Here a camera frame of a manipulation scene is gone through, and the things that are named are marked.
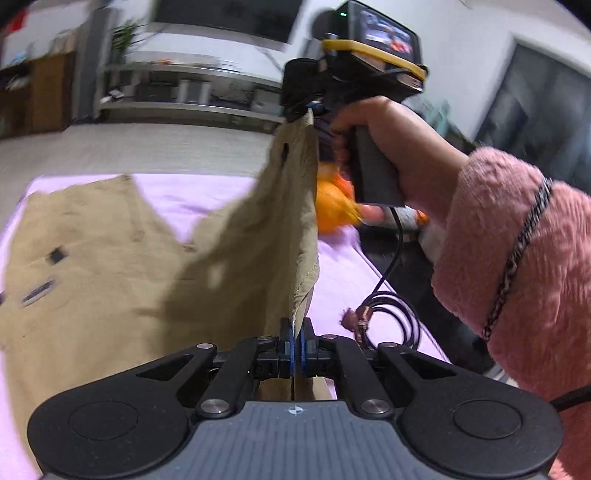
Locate khaki pants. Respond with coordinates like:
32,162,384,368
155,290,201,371
0,111,322,402

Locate person's right hand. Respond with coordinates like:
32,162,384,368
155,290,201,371
329,96,468,228

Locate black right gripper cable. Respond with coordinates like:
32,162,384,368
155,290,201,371
355,206,422,357

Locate person's right forearm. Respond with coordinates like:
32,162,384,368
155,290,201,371
431,146,591,480

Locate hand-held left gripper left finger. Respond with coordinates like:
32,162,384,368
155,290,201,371
137,318,295,419

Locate wooden cabinet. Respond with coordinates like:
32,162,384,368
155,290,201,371
0,50,78,140

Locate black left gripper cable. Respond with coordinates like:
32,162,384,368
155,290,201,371
550,385,591,412

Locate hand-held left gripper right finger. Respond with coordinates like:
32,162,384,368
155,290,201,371
299,319,456,419

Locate black and white hair tie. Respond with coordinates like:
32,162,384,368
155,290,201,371
482,177,554,341

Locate wall television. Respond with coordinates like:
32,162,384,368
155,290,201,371
151,0,304,45

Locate potted green plant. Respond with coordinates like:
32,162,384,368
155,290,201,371
111,23,140,66

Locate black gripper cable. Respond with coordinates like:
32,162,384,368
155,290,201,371
355,206,422,357
550,385,591,412

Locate grey television stand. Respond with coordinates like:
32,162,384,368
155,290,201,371
98,62,288,129

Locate tall grey speaker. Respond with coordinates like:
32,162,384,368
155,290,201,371
73,9,110,124

